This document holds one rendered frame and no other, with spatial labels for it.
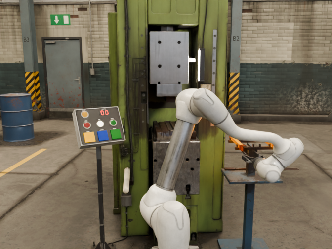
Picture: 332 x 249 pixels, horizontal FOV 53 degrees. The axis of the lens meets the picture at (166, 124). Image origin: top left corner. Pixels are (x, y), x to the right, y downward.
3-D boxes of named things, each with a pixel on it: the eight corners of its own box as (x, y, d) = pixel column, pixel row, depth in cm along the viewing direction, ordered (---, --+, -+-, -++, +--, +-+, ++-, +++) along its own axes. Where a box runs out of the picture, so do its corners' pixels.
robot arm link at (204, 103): (233, 107, 161) (218, 104, 173) (212, 82, 153) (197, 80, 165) (217, 128, 159) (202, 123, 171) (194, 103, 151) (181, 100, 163)
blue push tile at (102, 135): (108, 140, 242) (106, 130, 244) (99, 141, 238) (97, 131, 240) (108, 140, 243) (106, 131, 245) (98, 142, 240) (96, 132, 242)
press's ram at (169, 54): (198, 84, 260) (199, 31, 253) (149, 84, 257) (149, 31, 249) (190, 80, 301) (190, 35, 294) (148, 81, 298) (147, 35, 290)
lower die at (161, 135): (181, 140, 268) (181, 129, 266) (156, 140, 266) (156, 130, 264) (175, 129, 309) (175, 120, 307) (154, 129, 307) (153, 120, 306)
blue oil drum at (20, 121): (25, 142, 631) (21, 96, 614) (-4, 142, 636) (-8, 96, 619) (40, 135, 689) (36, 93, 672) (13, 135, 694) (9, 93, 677)
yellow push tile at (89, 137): (96, 141, 237) (93, 131, 239) (85, 143, 233) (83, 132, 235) (95, 142, 238) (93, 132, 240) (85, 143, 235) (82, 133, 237)
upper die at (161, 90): (182, 96, 261) (182, 84, 259) (156, 96, 259) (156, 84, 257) (175, 91, 302) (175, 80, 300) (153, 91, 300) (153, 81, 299)
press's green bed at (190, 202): (197, 245, 281) (198, 193, 272) (153, 247, 278) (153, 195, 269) (187, 215, 335) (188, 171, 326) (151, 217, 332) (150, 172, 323)
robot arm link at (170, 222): (165, 258, 152) (165, 214, 148) (149, 239, 168) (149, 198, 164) (195, 249, 159) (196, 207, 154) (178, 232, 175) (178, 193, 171)
